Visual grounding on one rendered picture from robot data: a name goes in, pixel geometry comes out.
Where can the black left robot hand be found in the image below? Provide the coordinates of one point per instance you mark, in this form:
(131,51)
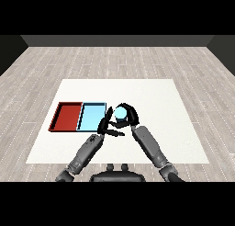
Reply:
(104,124)

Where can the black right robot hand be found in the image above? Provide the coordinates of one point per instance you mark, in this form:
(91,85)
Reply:
(131,115)

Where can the small blue can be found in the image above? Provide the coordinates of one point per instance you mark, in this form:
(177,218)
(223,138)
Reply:
(120,113)

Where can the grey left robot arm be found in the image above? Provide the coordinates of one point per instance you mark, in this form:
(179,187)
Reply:
(84,156)

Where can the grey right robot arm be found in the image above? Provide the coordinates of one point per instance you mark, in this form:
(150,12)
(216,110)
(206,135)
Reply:
(153,150)

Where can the light blue shallow open box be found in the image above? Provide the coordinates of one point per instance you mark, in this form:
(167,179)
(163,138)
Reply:
(91,116)

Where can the red shallow open box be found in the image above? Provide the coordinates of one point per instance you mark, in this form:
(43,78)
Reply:
(68,116)

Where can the dark grey robot body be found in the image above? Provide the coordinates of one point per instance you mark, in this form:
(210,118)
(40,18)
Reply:
(117,175)

